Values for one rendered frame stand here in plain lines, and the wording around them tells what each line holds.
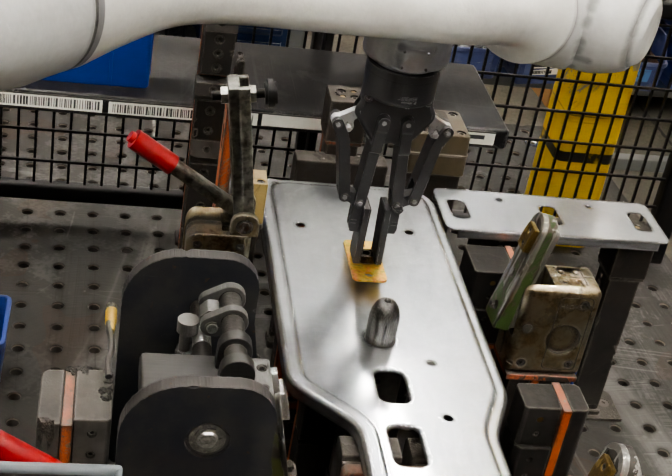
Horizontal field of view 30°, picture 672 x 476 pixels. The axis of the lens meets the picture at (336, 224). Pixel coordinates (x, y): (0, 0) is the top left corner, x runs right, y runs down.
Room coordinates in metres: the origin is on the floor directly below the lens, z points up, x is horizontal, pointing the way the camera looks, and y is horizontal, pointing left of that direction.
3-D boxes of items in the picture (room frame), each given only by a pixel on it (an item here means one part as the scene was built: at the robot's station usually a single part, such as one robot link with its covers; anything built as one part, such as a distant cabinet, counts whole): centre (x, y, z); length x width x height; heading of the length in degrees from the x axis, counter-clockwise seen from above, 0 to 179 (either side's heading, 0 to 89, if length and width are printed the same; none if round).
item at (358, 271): (1.18, -0.04, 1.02); 0.08 x 0.04 x 0.01; 13
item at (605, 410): (1.42, -0.37, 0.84); 0.11 x 0.06 x 0.29; 103
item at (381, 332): (1.06, -0.07, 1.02); 0.03 x 0.03 x 0.07
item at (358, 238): (1.18, -0.03, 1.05); 0.03 x 0.01 x 0.07; 13
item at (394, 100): (1.18, -0.04, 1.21); 0.08 x 0.07 x 0.09; 103
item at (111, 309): (0.85, 0.17, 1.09); 0.10 x 0.01 x 0.01; 13
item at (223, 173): (1.25, 0.14, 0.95); 0.03 x 0.01 x 0.50; 13
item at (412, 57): (1.18, -0.04, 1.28); 0.09 x 0.09 x 0.06
